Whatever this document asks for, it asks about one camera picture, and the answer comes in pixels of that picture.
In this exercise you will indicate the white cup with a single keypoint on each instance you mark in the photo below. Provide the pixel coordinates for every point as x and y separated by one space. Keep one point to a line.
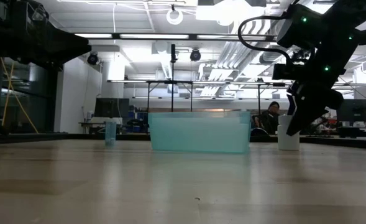
283 140

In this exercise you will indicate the teal translucent plastic basket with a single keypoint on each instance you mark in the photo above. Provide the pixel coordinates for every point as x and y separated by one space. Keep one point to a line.
198 133

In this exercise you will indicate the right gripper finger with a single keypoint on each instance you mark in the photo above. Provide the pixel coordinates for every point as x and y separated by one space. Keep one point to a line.
307 115
292 101

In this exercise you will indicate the blue translucent pill bottle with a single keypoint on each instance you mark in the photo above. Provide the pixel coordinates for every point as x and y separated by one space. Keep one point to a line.
110 133

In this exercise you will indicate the black background table frame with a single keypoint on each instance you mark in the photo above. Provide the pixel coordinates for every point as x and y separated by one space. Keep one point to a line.
170 82

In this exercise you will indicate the black overhead beam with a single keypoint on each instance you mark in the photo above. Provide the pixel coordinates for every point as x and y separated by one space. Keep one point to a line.
193 36

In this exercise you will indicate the black tripod stand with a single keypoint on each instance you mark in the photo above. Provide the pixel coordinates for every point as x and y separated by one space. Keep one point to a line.
172 77

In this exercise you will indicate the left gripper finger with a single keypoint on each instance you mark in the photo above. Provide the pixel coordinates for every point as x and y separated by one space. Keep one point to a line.
67 46
74 59

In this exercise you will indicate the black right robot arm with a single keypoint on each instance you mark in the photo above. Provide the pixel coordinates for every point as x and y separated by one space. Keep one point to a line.
341 31

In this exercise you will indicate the person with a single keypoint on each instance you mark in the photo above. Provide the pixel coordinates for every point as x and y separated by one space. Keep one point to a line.
271 119

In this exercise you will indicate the black aluminium table frame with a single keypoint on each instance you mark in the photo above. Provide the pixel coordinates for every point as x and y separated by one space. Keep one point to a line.
46 137

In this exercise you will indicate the black round ceiling lamp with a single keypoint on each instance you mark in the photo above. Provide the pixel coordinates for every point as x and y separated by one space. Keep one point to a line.
195 55
92 58

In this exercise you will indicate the black computer monitor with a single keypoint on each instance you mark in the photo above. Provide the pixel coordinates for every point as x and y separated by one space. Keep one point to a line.
111 107
355 110

